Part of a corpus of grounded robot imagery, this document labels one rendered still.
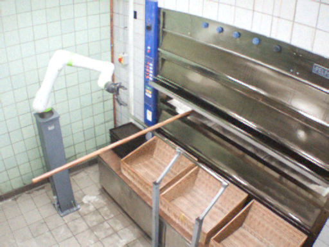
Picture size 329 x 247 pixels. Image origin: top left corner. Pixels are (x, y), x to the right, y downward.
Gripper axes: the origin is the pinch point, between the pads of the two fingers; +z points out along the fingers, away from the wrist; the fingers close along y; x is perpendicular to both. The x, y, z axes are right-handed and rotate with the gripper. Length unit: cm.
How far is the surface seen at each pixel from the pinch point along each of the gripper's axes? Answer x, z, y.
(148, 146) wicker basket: -38, -21, 74
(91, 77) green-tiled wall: -26, -116, 28
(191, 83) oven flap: -55, 15, -3
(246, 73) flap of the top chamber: -55, 68, -30
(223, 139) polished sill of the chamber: -56, 56, 31
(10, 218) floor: 115, -81, 149
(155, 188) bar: 4, 46, 57
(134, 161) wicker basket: -21, -21, 85
